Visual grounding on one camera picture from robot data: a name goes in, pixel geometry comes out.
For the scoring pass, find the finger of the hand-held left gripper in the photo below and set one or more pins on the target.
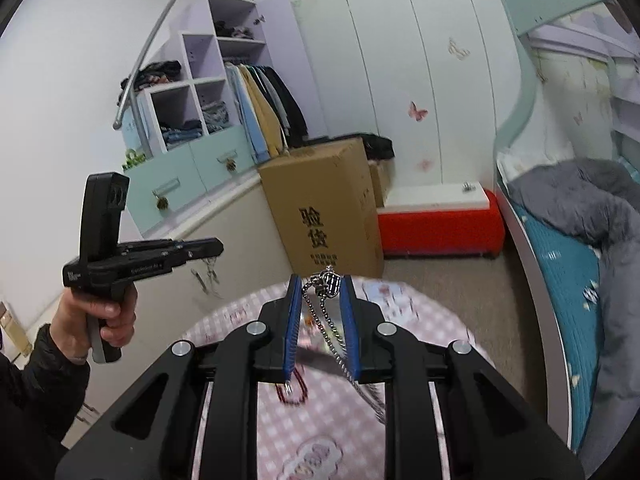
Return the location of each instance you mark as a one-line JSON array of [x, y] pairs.
[[200, 249]]

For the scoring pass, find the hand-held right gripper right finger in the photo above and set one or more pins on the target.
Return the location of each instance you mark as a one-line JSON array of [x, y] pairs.
[[350, 330]]

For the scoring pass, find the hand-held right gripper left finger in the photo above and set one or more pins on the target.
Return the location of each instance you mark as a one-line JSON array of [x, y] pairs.
[[292, 330]]

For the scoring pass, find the person's left forearm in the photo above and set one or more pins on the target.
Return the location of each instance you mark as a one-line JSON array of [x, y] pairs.
[[35, 400]]

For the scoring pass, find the person's left hand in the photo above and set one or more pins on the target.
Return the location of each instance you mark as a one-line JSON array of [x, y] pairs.
[[70, 320]]

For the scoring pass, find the low beige cabinet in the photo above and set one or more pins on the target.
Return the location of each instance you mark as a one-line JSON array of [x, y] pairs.
[[240, 230]]

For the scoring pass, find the pinecone ornament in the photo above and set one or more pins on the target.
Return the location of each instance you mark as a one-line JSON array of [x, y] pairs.
[[162, 202], [230, 165]]

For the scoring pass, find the green toy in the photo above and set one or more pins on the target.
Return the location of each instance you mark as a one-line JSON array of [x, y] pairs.
[[134, 160]]

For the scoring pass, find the wide teal drawer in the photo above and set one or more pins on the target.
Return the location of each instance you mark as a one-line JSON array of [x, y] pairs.
[[165, 185]]

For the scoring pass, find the narrow teal drawer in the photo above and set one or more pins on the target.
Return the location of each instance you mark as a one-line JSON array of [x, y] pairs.
[[220, 150]]

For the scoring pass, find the round table with checked cloth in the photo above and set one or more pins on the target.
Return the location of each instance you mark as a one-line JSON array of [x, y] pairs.
[[320, 430]]

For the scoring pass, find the folded dark jeans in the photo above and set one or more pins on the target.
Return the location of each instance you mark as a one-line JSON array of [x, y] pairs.
[[182, 136]]

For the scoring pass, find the large cardboard box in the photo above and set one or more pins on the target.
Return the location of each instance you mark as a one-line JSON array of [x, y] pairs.
[[320, 195]]

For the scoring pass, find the folded light jeans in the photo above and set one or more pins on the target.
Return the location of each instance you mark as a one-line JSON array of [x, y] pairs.
[[216, 117]]

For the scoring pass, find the red storage bench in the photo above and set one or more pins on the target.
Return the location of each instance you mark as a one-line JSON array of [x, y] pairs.
[[440, 232]]

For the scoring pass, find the light blue hanging shirt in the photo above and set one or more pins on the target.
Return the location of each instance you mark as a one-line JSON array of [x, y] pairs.
[[250, 120]]

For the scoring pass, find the small cardboard box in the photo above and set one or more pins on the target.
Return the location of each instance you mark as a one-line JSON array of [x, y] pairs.
[[380, 185]]

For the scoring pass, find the yellow hanging shirt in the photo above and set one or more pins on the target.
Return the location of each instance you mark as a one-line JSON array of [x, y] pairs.
[[267, 115]]

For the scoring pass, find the dark clothes pile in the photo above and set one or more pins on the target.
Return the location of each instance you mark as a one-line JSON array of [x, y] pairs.
[[155, 75]]

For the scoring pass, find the white board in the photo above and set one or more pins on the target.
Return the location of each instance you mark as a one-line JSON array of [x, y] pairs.
[[435, 200]]

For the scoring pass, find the black hanging jacket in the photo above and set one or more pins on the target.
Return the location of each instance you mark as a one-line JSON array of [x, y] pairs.
[[292, 110]]

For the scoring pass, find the black cloth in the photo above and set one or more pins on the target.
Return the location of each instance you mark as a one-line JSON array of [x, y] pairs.
[[380, 147]]

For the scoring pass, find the purple stair shelf cabinet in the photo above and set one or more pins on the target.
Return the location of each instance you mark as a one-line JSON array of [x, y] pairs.
[[200, 55]]

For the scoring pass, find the grey metal handrail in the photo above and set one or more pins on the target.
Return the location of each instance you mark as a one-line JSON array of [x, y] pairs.
[[165, 20]]

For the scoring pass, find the teal bed sheet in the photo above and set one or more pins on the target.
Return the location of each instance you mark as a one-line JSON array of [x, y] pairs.
[[555, 270]]

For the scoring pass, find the dark folded clothes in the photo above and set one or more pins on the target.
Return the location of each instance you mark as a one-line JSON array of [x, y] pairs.
[[232, 31]]

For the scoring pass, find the pink butterfly sticker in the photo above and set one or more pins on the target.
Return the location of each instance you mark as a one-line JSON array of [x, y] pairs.
[[417, 111]]

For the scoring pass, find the white pillow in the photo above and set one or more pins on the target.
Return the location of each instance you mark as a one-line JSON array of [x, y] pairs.
[[530, 160]]

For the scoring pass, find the grey duvet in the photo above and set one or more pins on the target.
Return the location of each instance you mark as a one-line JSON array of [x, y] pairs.
[[575, 200]]

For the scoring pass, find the pale green bunk bed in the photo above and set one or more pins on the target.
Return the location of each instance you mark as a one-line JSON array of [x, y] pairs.
[[515, 110]]

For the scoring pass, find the white wardrobe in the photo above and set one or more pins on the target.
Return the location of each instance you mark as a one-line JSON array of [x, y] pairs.
[[390, 50]]

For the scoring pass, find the white butterfly sticker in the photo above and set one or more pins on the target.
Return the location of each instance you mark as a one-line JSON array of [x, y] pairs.
[[457, 49]]

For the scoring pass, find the purple bed wall shelf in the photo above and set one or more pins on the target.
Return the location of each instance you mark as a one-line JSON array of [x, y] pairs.
[[625, 110]]

